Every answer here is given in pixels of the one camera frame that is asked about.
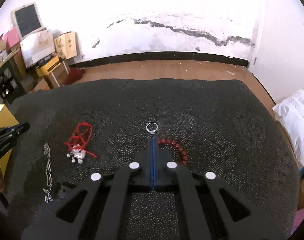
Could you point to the white patterned pillow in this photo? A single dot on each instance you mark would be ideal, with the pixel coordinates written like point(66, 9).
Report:
point(290, 114)

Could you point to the yellow flat box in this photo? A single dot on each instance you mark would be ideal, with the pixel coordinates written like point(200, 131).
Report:
point(48, 67)

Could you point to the tan cardboard gift box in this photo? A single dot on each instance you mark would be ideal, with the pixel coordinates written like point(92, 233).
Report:
point(66, 46)

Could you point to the brown cardboard box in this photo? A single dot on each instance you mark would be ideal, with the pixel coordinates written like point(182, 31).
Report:
point(57, 74)

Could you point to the pink box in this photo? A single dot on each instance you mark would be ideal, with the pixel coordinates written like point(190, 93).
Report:
point(11, 38)

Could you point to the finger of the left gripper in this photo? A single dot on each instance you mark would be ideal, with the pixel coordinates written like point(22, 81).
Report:
point(14, 131)

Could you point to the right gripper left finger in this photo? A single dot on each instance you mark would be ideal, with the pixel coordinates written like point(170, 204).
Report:
point(98, 208)

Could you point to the white framed blackboard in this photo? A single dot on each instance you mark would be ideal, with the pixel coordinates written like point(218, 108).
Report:
point(26, 20)

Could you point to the red string silver charm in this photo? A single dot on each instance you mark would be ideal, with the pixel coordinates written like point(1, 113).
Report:
point(77, 143)

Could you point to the black shelf rack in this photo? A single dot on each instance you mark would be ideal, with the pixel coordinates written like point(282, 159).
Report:
point(10, 79)

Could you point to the red cloth on floor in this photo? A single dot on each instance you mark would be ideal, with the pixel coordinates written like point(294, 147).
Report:
point(74, 75)

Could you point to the black patterned table cloth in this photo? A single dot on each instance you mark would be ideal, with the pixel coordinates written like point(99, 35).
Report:
point(221, 125)

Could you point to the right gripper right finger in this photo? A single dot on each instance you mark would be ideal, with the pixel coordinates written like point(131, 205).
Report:
point(208, 207)

